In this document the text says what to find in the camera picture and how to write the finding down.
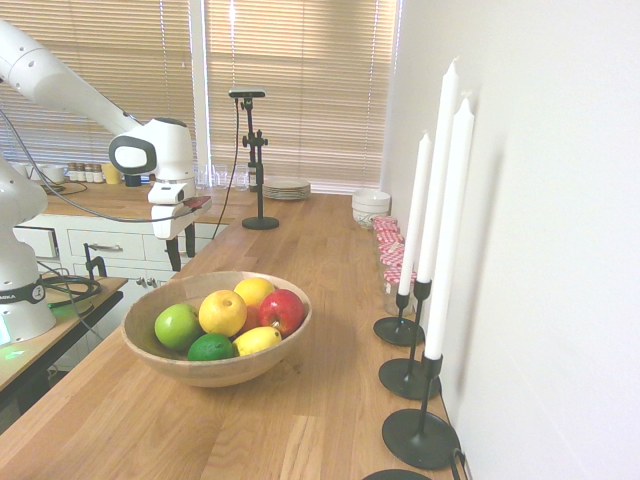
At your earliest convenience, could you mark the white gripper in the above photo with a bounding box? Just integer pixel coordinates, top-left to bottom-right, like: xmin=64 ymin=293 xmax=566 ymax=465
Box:
xmin=148 ymin=180 xmax=197 ymax=273

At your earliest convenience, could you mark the round yellow citrus fruit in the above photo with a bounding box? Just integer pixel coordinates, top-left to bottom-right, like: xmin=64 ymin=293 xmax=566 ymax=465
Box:
xmin=233 ymin=277 xmax=277 ymax=309

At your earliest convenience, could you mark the round wooden fruit bowl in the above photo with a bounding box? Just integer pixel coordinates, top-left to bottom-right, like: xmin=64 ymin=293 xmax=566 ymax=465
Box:
xmin=121 ymin=270 xmax=313 ymax=389

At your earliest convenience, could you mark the white drawer cabinet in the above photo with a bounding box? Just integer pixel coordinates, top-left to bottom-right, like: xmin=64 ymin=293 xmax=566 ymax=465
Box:
xmin=13 ymin=213 xmax=236 ymax=304

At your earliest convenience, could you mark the green apple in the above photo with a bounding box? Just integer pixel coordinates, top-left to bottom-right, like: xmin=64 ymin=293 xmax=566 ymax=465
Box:
xmin=153 ymin=303 xmax=202 ymax=350

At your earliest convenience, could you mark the black table clamp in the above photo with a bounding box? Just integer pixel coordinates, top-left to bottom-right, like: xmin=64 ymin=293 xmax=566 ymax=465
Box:
xmin=82 ymin=242 xmax=108 ymax=280

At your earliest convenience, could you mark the green lime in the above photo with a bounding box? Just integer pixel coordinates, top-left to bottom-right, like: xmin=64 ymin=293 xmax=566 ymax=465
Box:
xmin=187 ymin=333 xmax=236 ymax=362

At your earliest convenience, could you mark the red apple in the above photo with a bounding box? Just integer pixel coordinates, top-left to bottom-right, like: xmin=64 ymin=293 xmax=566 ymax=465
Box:
xmin=258 ymin=288 xmax=306 ymax=337

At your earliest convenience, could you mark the stack of white plates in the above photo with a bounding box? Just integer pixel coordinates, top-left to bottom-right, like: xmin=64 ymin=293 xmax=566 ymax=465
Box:
xmin=262 ymin=178 xmax=312 ymax=202

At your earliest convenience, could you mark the yellow lemon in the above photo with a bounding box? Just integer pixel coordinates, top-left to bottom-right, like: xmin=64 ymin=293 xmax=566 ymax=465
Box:
xmin=232 ymin=325 xmax=283 ymax=357

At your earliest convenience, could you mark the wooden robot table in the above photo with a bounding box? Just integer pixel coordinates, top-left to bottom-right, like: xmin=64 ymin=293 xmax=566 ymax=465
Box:
xmin=0 ymin=274 xmax=126 ymax=416

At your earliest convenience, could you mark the white patterned ceramic bowl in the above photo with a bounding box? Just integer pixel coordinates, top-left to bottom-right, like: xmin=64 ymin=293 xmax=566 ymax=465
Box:
xmin=352 ymin=205 xmax=389 ymax=230

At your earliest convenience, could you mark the plain white ceramic bowl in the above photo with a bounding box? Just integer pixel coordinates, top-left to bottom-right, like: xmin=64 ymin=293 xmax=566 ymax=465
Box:
xmin=351 ymin=188 xmax=392 ymax=212

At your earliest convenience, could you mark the wide wooden window blind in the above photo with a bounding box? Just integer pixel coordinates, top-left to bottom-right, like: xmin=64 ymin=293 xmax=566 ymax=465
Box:
xmin=204 ymin=0 xmax=402 ymax=195
xmin=0 ymin=0 xmax=197 ymax=174

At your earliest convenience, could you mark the white taper candle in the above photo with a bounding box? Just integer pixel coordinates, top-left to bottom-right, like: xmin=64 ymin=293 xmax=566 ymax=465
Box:
xmin=423 ymin=97 xmax=475 ymax=361
xmin=417 ymin=57 xmax=460 ymax=285
xmin=398 ymin=130 xmax=433 ymax=296

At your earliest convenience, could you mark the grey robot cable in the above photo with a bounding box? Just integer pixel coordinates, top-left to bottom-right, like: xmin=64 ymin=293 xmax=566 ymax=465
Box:
xmin=0 ymin=107 xmax=199 ymax=224

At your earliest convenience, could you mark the black camera cable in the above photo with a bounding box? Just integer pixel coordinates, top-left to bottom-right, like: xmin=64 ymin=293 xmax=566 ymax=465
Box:
xmin=213 ymin=97 xmax=242 ymax=240

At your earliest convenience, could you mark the black camera stand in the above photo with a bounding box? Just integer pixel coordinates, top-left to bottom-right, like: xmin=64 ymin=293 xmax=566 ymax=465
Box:
xmin=241 ymin=97 xmax=281 ymax=231

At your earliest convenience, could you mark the black and green cable bundle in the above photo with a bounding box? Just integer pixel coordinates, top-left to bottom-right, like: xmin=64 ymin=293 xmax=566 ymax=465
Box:
xmin=37 ymin=264 xmax=105 ymax=324

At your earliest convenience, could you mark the black cable loop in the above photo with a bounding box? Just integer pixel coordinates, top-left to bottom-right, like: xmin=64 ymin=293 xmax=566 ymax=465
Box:
xmin=45 ymin=180 xmax=89 ymax=197

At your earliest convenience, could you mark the thin black cable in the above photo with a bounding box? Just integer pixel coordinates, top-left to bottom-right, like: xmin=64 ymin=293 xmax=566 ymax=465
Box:
xmin=447 ymin=447 xmax=474 ymax=480

